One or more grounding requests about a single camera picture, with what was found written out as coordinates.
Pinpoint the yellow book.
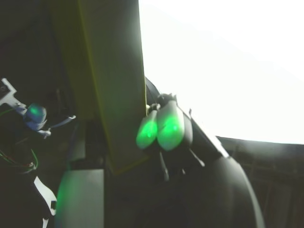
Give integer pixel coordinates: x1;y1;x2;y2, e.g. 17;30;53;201
48;0;149;176

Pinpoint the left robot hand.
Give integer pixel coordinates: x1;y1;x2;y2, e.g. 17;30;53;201
54;77;266;228

